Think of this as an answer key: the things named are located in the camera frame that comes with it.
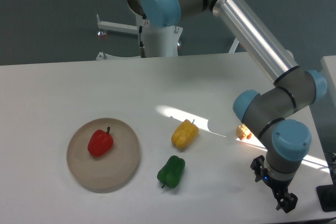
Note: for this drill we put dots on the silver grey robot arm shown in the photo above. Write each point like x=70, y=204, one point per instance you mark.
x=267, y=115

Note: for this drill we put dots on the beige round plate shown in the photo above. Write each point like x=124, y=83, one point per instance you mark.
x=115, y=167

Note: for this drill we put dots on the red bell pepper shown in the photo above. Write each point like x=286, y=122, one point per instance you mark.
x=100, y=142

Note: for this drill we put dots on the small beige toy figure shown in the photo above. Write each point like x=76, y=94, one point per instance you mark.
x=243, y=132

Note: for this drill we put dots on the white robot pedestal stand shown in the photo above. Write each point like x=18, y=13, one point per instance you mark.
x=152, y=41

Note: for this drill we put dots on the black box device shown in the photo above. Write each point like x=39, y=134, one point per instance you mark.
x=326, y=196

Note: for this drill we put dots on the yellow bell pepper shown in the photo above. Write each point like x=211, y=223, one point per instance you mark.
x=184, y=134

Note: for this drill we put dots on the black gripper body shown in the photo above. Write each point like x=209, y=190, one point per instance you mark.
x=276, y=181

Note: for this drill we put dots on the green bell pepper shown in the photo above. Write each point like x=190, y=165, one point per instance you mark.
x=171, y=173

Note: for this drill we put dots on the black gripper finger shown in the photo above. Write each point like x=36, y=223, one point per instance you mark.
x=257, y=166
x=285, y=200

